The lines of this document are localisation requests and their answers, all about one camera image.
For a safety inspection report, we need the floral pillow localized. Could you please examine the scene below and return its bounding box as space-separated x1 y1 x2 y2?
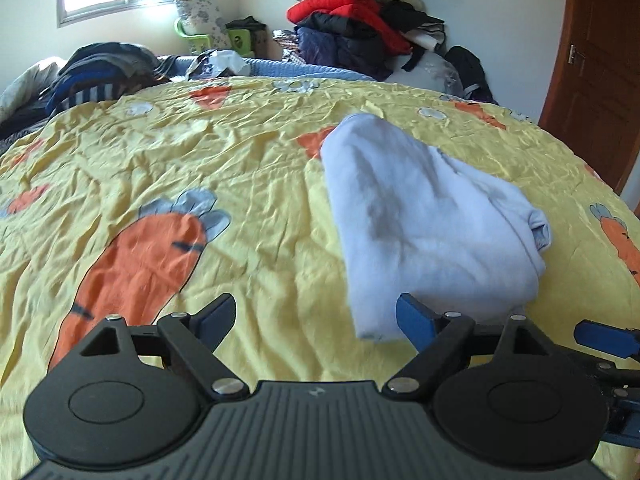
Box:
174 0 231 48

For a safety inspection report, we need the white floral quilt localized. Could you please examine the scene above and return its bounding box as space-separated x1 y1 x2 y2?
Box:
0 57 68 141

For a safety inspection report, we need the red jacket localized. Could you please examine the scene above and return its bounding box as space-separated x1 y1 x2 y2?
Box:
286 0 413 56

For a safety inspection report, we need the green plastic chair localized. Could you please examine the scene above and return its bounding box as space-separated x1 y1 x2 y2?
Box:
174 17 251 56

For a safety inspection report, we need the brown wooden door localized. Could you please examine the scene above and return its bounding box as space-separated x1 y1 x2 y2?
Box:
537 0 640 198

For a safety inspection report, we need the white crumpled cloth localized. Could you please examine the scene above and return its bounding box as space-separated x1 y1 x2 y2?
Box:
187 50 251 81

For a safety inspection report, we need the black bag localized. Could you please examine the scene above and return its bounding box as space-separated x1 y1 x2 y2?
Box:
445 46 496 103

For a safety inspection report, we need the yellow carrot-print quilt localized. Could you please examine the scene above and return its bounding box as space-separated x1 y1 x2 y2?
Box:
0 76 640 480

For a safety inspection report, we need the checked cloth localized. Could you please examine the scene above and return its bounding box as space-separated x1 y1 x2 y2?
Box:
272 29 301 63

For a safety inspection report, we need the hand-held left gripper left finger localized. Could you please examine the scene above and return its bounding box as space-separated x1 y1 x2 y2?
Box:
77 292 251 402

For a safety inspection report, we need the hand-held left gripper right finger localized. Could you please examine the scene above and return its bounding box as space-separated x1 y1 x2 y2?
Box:
382 294 563 402

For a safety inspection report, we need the pale plastic-wrapped bundle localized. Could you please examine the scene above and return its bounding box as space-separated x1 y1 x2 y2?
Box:
387 52 466 96

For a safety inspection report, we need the stack of dark folded clothes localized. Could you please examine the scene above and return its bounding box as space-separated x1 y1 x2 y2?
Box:
45 42 166 111

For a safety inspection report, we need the blue knitted blanket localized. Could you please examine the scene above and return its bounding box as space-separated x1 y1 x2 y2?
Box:
157 55 376 82

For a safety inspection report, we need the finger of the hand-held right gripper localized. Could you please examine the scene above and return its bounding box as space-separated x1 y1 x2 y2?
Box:
592 360 640 446
574 320 640 358

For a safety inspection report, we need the dark navy jacket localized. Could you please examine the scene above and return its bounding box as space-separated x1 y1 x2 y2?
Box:
295 12 396 81

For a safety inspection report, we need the lavender long-sleeve shirt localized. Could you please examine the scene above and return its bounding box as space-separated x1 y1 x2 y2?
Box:
320 112 553 343

